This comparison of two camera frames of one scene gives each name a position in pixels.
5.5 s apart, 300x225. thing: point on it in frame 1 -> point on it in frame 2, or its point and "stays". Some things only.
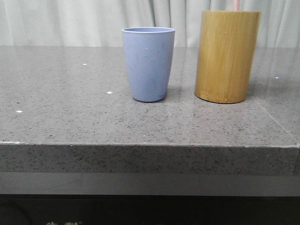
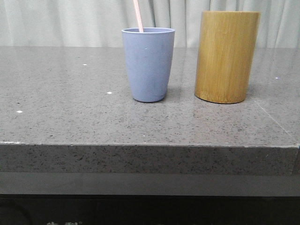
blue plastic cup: (149, 51) stays
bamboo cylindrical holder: (227, 46) stays
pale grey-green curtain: (100, 23) stays
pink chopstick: (236, 5) -> (139, 18)
